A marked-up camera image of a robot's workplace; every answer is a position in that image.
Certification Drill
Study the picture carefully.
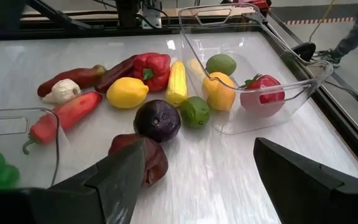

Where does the orange-red chili pepper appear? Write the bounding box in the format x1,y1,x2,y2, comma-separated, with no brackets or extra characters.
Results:
22,90,104,156

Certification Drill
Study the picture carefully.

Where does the orange fruit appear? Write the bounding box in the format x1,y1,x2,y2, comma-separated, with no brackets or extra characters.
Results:
201,72,237,112

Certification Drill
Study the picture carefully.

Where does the black aluminium table frame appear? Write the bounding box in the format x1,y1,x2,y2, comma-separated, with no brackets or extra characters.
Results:
0,0,358,184

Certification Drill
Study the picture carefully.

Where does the yellow lemon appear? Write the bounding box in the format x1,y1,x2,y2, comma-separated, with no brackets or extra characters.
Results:
106,77,150,110

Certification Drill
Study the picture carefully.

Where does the black floor cable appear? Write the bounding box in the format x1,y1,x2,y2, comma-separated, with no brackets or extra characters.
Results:
323,80,358,107

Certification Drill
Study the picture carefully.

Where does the white garlic bulb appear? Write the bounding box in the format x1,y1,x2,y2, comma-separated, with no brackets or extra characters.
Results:
41,78,82,105

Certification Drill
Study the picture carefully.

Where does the dark purple plastic fruit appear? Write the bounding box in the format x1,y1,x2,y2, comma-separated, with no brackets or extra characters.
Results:
132,99,181,144

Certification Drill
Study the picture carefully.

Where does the yellow cable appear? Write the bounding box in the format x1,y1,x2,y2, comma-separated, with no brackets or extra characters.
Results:
308,0,336,43

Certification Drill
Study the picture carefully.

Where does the dark red apple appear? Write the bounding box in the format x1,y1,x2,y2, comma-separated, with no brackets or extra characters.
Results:
108,133,169,188

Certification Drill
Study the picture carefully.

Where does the silver metal bracket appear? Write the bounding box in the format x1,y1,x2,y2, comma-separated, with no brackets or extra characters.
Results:
140,2,163,29

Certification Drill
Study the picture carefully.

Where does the red crate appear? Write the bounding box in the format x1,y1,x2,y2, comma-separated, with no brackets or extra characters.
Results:
233,0,273,11

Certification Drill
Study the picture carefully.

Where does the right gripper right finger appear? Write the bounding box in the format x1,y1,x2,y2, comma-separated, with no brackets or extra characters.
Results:
253,137,358,224

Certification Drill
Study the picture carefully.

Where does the green lime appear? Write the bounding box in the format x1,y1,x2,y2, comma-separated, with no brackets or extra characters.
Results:
178,96,211,129
205,53,237,77

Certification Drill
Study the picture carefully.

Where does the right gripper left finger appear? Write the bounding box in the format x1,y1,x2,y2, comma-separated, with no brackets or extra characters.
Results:
48,138,147,224

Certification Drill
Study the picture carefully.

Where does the red bell pepper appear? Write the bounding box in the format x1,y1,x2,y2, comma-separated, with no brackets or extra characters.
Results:
131,52,172,93

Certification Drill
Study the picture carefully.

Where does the clear plastic bin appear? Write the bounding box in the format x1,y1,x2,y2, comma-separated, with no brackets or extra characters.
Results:
0,107,60,189
178,2,334,136

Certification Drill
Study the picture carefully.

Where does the person's shoe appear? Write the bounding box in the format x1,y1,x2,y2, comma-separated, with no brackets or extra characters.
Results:
311,49,342,68

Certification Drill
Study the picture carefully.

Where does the dark maroon long vegetable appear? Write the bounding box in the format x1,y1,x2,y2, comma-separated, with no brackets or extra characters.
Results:
94,55,138,94

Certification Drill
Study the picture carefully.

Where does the dark red chili pepper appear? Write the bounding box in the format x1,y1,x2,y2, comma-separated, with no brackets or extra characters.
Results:
37,64,107,98

